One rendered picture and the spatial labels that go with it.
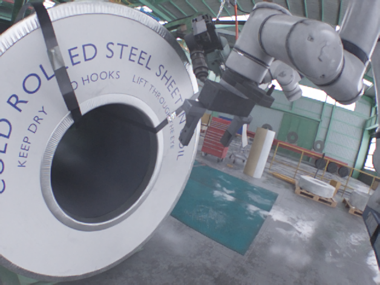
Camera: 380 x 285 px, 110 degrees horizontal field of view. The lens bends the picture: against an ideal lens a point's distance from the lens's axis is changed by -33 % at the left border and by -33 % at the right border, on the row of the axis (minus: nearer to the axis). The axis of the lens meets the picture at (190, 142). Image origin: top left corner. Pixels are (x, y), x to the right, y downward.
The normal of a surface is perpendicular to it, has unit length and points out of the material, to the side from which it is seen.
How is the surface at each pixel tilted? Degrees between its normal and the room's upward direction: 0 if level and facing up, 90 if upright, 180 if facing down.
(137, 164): 81
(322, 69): 120
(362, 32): 105
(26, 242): 90
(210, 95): 96
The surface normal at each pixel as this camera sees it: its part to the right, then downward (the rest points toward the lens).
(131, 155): -0.53, -0.08
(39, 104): 0.80, 0.30
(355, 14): -0.84, -0.10
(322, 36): 0.14, 0.53
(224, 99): 0.44, 0.63
